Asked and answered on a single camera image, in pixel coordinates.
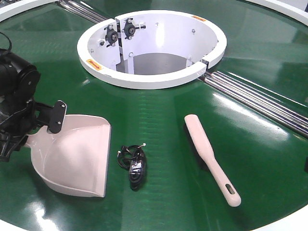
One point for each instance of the right black bearing mount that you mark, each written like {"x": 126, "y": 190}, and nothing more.
{"x": 130, "y": 29}

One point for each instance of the black bearing mount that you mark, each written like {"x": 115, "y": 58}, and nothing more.
{"x": 111, "y": 35}
{"x": 130, "y": 29}

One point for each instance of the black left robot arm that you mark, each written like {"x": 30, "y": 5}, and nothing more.
{"x": 18, "y": 80}

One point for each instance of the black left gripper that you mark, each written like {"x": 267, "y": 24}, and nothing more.
{"x": 15, "y": 127}

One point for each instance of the far steel transfer rollers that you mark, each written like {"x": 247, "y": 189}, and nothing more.
{"x": 82, "y": 10}

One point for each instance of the beige hand brush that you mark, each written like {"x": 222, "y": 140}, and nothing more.
{"x": 205, "y": 151}

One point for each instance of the white outer conveyor rim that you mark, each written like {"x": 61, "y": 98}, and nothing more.
{"x": 296, "y": 9}

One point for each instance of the pink dustpan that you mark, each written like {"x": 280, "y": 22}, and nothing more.
{"x": 75, "y": 160}

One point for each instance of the steel transfer rollers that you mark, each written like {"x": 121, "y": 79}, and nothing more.
{"x": 82, "y": 10}
{"x": 258, "y": 100}

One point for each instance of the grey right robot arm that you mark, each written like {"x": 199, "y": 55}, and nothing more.
{"x": 306, "y": 165}

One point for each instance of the left black bearing mount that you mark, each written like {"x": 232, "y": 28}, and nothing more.
{"x": 111, "y": 35}

